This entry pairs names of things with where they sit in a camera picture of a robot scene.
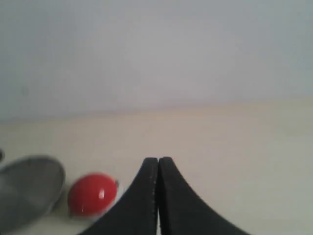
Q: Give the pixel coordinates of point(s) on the round steel plate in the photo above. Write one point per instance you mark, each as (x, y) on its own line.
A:
(29, 189)

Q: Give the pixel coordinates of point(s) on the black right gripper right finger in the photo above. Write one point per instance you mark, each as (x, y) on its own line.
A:
(182, 211)

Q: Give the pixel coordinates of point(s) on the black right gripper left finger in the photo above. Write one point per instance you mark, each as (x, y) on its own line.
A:
(135, 213)

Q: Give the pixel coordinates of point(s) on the red dome push button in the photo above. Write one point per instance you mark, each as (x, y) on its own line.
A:
(93, 195)

